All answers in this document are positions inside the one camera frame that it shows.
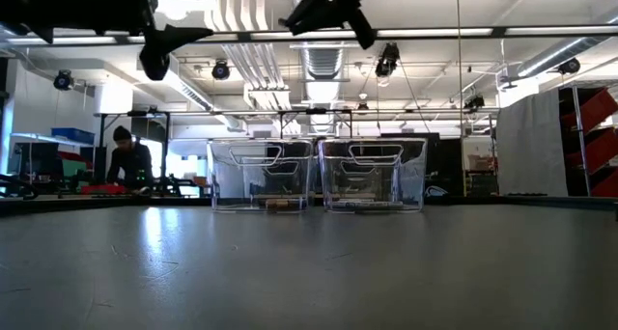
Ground thin vertical pole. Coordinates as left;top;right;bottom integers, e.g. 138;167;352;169
455;0;464;196

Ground round silver air duct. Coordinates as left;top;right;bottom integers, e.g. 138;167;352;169
301;47;347;80

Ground white ceiling pipes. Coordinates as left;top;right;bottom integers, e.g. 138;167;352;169
202;0;294;112

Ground black panel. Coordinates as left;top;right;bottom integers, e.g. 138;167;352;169
380;131;464;196

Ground red item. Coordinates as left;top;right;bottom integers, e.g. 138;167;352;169
80;183;129;196

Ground blue storage bin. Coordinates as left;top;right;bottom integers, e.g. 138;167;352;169
50;126;97;146

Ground green box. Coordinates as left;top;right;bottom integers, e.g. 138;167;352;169
60;158;88;179

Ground black hanging spotlight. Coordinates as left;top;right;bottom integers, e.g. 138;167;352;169
52;69;76;93
463;93;487;112
211;59;232;82
557;57;582;76
375;42;402;88

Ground clear plastic bin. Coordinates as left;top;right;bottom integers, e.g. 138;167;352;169
207;137;315;214
317;136;429;214

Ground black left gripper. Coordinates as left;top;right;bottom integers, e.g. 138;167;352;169
33;0;213;82

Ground white curtain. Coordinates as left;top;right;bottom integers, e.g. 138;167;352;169
495;87;570;199

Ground person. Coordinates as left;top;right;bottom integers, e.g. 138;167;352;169
104;124;155;196

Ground long silver air duct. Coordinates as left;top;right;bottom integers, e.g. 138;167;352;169
516;11;618;80

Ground shelf with red bins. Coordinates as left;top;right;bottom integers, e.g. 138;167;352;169
558;84;618;199

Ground overhead rig beam with lights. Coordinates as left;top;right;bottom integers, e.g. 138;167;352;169
0;24;618;45

